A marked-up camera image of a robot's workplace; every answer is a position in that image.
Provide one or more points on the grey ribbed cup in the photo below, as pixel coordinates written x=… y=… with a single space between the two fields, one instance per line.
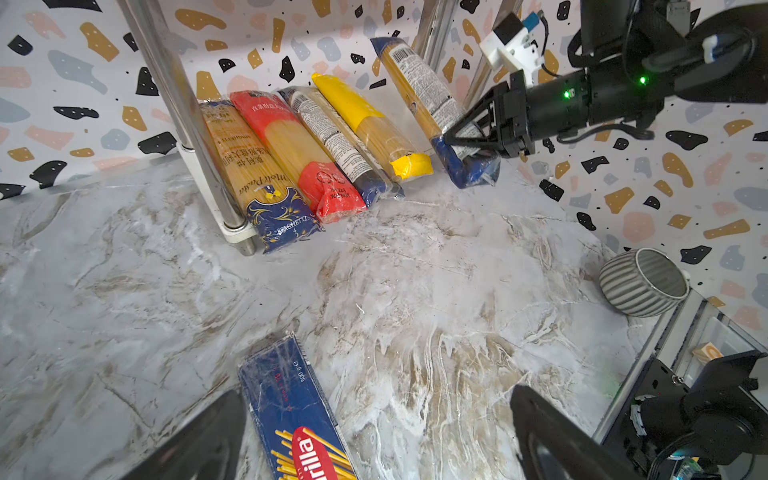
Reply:
x=643 y=283

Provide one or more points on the red spaghetti packet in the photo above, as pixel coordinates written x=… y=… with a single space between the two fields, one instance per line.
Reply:
x=330 y=195

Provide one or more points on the dark blue spaghetti packet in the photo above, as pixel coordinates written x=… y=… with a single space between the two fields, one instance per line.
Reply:
x=295 y=423

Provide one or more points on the small orange tag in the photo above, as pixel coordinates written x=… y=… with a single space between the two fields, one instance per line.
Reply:
x=706 y=353

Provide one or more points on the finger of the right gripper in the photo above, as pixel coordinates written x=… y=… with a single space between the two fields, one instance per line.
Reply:
x=471 y=133

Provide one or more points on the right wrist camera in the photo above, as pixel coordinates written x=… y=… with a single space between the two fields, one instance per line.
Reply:
x=510 y=44

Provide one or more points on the yellow blue spaghetti packet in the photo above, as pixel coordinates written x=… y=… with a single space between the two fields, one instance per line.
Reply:
x=270 y=201

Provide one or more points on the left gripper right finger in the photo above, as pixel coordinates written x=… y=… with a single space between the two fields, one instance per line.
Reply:
x=553 y=447

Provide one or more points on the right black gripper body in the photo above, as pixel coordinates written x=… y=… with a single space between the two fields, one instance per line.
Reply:
x=573 y=107

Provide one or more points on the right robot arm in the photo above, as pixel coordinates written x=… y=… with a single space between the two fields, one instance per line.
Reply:
x=628 y=56

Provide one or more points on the blue clear labelled spaghetti packet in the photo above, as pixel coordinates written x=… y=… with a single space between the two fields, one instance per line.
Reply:
x=435 y=110

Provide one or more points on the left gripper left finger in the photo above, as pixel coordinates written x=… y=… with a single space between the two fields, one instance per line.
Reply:
x=208 y=447

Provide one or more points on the white two-tier shelf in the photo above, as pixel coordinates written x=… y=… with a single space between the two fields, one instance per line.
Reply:
x=198 y=51

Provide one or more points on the clear yellow spaghetti packet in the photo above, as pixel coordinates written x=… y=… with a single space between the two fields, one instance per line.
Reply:
x=394 y=153

